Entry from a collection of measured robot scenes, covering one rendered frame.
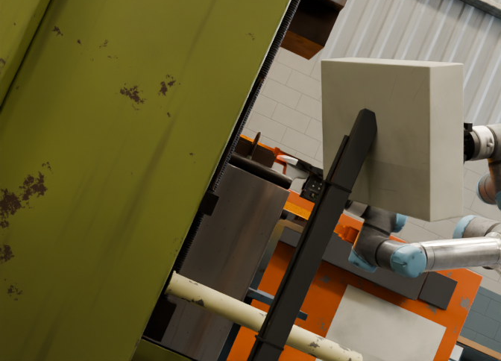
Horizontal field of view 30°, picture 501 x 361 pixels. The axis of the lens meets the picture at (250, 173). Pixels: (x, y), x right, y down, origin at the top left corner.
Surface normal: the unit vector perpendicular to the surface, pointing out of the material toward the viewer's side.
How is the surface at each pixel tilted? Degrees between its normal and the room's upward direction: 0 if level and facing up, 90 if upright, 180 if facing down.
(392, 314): 90
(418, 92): 120
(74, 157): 90
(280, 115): 90
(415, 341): 90
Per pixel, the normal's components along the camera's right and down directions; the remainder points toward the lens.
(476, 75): 0.10, -0.05
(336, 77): -0.87, 0.12
